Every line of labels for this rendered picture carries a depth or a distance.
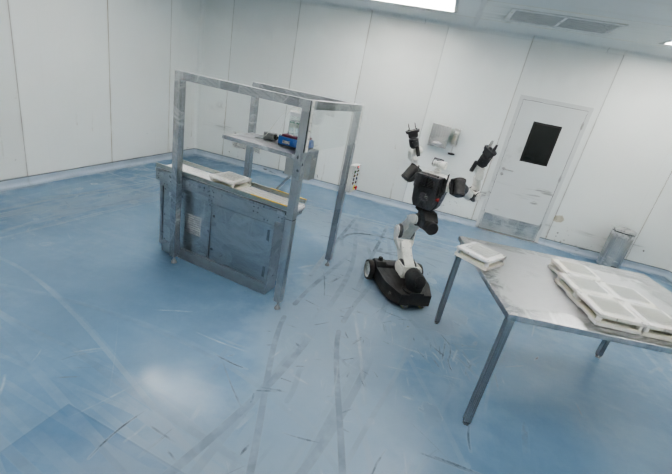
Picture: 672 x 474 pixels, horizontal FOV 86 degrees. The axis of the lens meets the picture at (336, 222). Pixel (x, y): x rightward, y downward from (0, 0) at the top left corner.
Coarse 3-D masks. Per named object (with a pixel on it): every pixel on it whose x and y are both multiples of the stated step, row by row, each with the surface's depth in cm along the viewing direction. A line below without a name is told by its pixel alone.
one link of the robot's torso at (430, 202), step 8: (416, 176) 299; (424, 176) 295; (432, 176) 295; (440, 176) 300; (448, 176) 293; (416, 184) 300; (424, 184) 296; (432, 184) 293; (440, 184) 295; (448, 184) 300; (416, 192) 303; (424, 192) 299; (432, 192) 294; (440, 192) 302; (416, 200) 307; (424, 200) 302; (432, 200) 298; (440, 200) 306; (424, 208) 305; (432, 208) 307
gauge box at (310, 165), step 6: (306, 156) 274; (312, 156) 273; (288, 162) 282; (306, 162) 276; (312, 162) 277; (288, 168) 283; (306, 168) 277; (312, 168) 280; (288, 174) 285; (306, 174) 278; (312, 174) 283
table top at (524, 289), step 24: (480, 240) 290; (504, 264) 251; (528, 264) 260; (504, 288) 216; (528, 288) 222; (552, 288) 229; (648, 288) 261; (504, 312) 193; (528, 312) 194; (552, 312) 199; (576, 312) 204; (600, 336) 188; (624, 336) 189
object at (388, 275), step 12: (384, 264) 360; (384, 276) 342; (396, 276) 346; (408, 276) 322; (420, 276) 315; (384, 288) 335; (396, 288) 324; (408, 288) 321; (420, 288) 316; (396, 300) 321; (408, 300) 320; (420, 300) 322
